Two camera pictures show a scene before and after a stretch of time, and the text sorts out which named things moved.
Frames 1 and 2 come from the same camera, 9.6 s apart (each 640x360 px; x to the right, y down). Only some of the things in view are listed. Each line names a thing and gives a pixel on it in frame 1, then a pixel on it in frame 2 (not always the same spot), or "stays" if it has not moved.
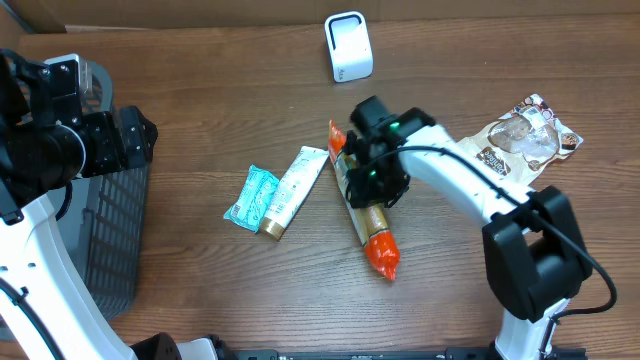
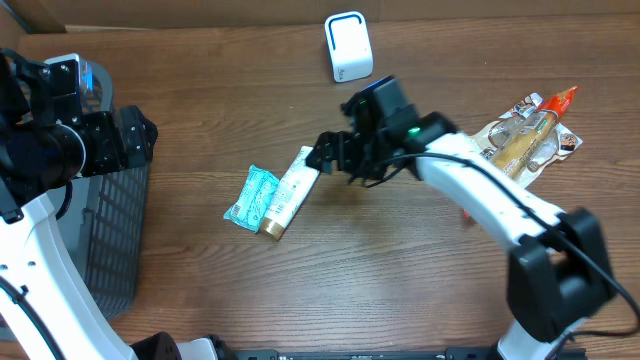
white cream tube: [291, 188] stays
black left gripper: [118, 142] stays
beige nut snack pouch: [521, 145] stays
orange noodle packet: [372, 222] → [518, 150]
